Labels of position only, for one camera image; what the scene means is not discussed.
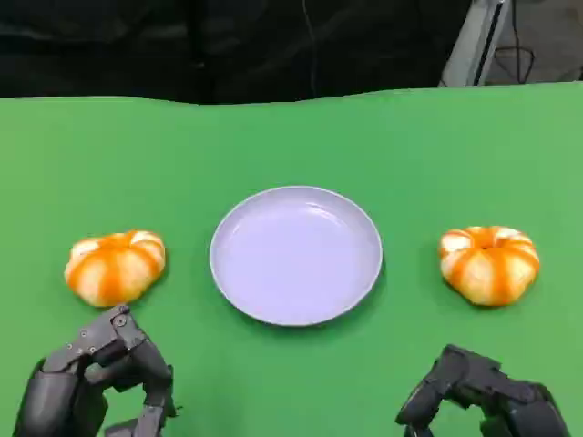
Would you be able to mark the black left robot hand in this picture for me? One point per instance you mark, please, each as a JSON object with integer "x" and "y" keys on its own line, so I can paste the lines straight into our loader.
{"x": 136, "y": 359}

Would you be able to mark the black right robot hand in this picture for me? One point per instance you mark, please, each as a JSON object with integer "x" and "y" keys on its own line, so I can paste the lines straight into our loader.
{"x": 478, "y": 378}

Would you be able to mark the orange and white bread roll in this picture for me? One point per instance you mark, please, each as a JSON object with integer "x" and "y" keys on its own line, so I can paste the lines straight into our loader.
{"x": 489, "y": 268}
{"x": 114, "y": 268}

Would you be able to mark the lilac plate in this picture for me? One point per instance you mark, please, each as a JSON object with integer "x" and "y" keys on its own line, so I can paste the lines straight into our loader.
{"x": 296, "y": 259}

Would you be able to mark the green cloth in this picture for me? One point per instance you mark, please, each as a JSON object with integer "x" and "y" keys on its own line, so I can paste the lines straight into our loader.
{"x": 291, "y": 145}

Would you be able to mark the white metal frame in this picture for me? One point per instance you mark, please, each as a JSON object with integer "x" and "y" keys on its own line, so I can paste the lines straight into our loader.
{"x": 478, "y": 41}

